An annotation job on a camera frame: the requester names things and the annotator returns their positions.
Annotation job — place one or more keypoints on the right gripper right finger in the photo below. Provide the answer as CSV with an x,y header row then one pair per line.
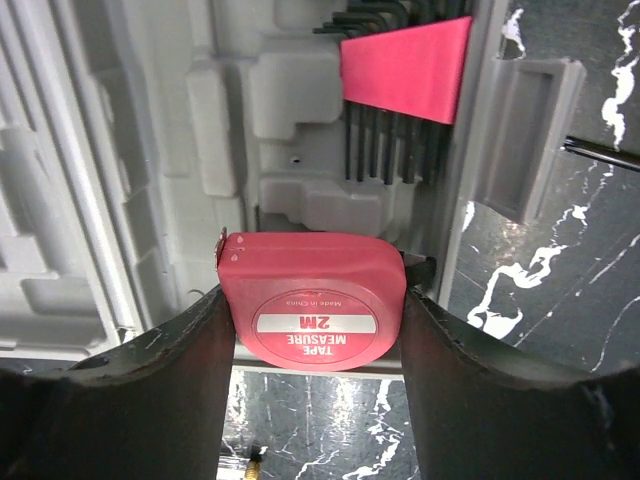
x,y
482,409

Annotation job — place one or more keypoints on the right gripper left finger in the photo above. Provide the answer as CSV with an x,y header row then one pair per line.
x,y
152,408

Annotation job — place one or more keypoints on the red tape measure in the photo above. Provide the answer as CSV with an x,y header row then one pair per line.
x,y
315,301

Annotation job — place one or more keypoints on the grey plastic tool case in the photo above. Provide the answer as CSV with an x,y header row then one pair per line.
x,y
133,132

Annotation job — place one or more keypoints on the red hex key set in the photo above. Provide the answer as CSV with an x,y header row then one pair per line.
x,y
401,68

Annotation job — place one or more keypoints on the clear test pen screwdriver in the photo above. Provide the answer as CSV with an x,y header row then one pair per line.
x,y
255,458

